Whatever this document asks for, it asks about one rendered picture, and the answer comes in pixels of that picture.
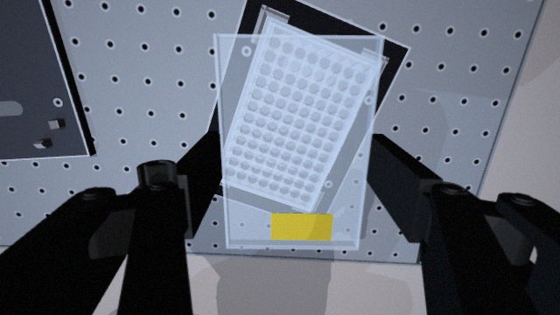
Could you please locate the clear plastic lid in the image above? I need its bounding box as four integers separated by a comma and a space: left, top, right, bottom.
213, 34, 385, 250

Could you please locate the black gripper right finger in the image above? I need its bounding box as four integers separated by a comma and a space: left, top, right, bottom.
367, 134, 560, 315

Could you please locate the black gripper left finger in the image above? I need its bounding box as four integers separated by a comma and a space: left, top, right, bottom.
0, 131, 222, 315

